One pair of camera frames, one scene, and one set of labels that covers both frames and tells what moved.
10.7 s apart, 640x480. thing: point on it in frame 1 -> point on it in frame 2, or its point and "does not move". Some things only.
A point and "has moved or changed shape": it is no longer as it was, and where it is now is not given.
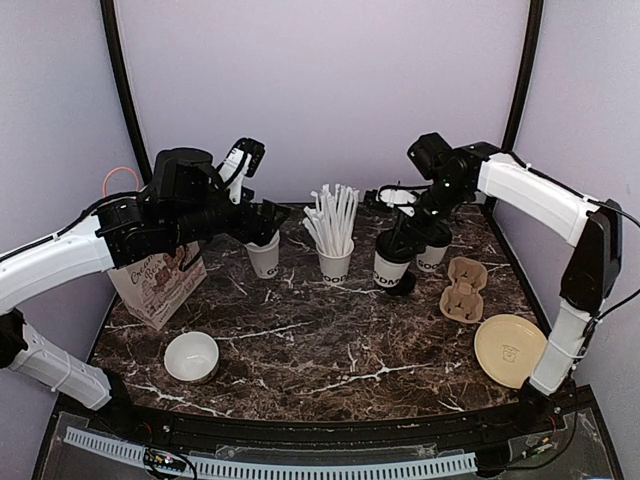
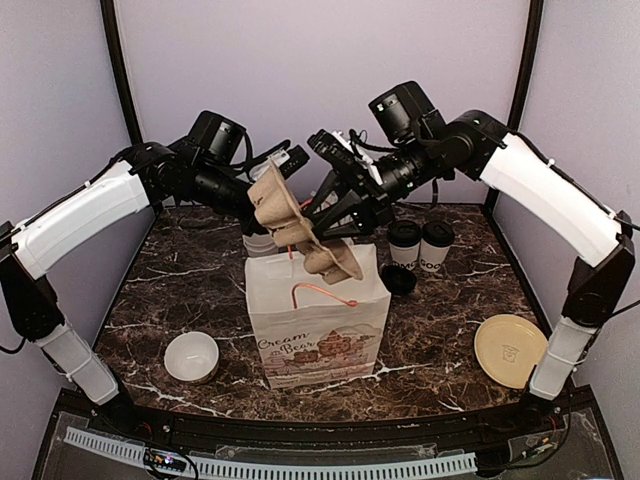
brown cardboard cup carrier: x=463 y=300 -> x=277 y=211
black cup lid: x=396 y=246 has moved or changed shape
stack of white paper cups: x=265 y=259 does not move
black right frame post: x=526 y=76 does not move
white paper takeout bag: x=155 y=288 -> x=309 y=331
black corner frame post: x=135 y=120 does not move
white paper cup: x=388 y=273 -> x=404 y=242
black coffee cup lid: x=437 y=234 does not move
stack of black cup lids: x=405 y=286 does not move
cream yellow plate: x=508 y=348 does not move
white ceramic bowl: x=192 y=357 does not move
